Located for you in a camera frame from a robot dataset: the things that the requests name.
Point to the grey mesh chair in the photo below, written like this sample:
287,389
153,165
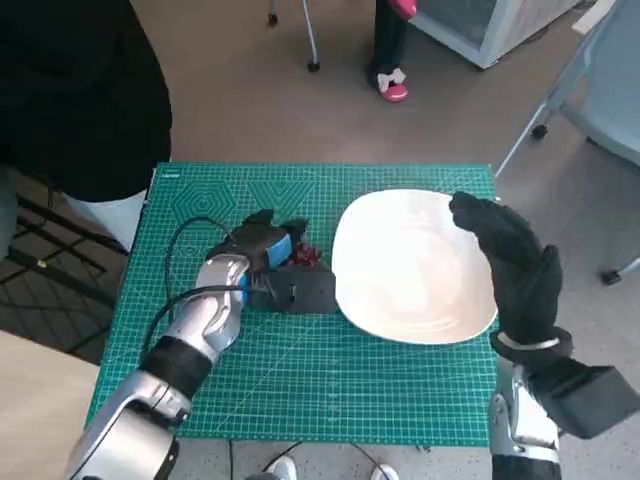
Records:
615,110

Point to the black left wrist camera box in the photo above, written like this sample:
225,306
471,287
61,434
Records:
300,292

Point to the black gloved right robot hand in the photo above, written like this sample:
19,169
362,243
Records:
520,270

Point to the light wooden desk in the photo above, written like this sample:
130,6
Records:
35,400

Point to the light wooden board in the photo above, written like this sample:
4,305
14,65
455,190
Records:
595,17

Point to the white plate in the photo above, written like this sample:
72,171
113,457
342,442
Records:
410,270

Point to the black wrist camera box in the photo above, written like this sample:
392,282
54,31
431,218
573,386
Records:
590,395
300,292

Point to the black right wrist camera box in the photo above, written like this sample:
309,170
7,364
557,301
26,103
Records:
590,395

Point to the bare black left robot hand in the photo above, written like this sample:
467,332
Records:
260,242

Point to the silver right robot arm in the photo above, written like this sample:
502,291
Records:
525,425

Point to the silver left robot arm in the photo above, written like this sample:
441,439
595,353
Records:
210,310

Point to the black metal floor frame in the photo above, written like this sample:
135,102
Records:
50,280

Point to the green cutting mat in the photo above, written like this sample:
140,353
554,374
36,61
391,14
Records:
300,375

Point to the grey rolling frame leg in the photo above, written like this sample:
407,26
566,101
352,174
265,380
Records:
311,30

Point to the white foot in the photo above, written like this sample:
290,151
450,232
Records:
284,469
385,472

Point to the purple toy grapes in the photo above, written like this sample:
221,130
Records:
305,256

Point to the white cabinet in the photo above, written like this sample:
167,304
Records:
480,25

